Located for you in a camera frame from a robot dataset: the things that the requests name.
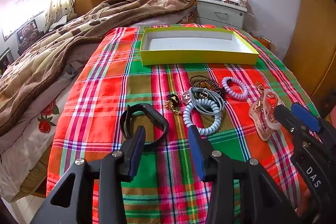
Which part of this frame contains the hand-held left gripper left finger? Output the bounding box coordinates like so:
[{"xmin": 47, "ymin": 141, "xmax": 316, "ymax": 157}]
[{"xmin": 31, "ymin": 126, "xmax": 146, "ymax": 224}]

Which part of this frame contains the black wrist band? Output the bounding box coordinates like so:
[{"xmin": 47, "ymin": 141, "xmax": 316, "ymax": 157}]
[{"xmin": 120, "ymin": 103, "xmax": 170, "ymax": 148}]

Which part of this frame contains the blue spiral hair tie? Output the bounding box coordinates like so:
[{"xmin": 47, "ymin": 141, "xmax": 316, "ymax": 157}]
[{"xmin": 183, "ymin": 98, "xmax": 223, "ymax": 135}]

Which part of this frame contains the wooden door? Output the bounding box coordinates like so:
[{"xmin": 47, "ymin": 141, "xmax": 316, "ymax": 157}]
[{"xmin": 283, "ymin": 0, "xmax": 336, "ymax": 106}]

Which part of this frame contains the plaid cloth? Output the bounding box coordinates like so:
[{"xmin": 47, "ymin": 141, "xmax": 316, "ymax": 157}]
[{"xmin": 46, "ymin": 25, "xmax": 323, "ymax": 224}]

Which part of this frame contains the gold and black charm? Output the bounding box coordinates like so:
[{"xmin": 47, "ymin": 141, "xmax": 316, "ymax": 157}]
[{"xmin": 164, "ymin": 93, "xmax": 183, "ymax": 116}]

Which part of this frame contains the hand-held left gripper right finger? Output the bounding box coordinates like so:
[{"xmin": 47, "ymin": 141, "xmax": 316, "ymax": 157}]
[{"xmin": 188, "ymin": 126, "xmax": 300, "ymax": 224}]

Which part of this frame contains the brown patterned blanket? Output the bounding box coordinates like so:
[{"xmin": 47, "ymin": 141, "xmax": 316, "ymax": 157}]
[{"xmin": 0, "ymin": 0, "xmax": 197, "ymax": 135}]

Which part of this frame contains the grey elastic hair band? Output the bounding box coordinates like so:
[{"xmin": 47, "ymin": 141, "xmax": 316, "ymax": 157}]
[{"xmin": 189, "ymin": 86, "xmax": 225, "ymax": 113}]

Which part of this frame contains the floral bed sheet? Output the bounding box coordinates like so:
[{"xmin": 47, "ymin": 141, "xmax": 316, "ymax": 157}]
[{"xmin": 0, "ymin": 93, "xmax": 71, "ymax": 203}]

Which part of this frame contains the purple spiral hair tie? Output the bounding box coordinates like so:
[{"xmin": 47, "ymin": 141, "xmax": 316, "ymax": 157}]
[{"xmin": 221, "ymin": 76, "xmax": 248, "ymax": 99}]

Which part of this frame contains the grey nightstand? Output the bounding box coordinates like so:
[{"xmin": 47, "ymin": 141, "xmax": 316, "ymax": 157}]
[{"xmin": 196, "ymin": 0, "xmax": 247, "ymax": 29}]

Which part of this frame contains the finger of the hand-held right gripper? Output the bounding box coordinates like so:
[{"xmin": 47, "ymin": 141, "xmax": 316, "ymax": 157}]
[
  {"xmin": 291, "ymin": 103, "xmax": 324, "ymax": 135},
  {"xmin": 274, "ymin": 105, "xmax": 302, "ymax": 140}
]

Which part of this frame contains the orange box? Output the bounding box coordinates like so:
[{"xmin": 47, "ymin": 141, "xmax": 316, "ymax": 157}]
[{"xmin": 259, "ymin": 35, "xmax": 276, "ymax": 52}]

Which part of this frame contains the window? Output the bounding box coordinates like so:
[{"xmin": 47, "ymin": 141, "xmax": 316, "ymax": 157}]
[{"xmin": 0, "ymin": 0, "xmax": 48, "ymax": 38}]

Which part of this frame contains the dark bead necklace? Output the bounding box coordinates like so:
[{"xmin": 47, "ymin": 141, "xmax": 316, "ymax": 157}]
[{"xmin": 189, "ymin": 74, "xmax": 226, "ymax": 98}]

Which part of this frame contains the yellow-green shallow box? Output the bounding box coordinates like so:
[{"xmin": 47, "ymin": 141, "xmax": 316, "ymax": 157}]
[{"xmin": 140, "ymin": 27, "xmax": 260, "ymax": 66}]

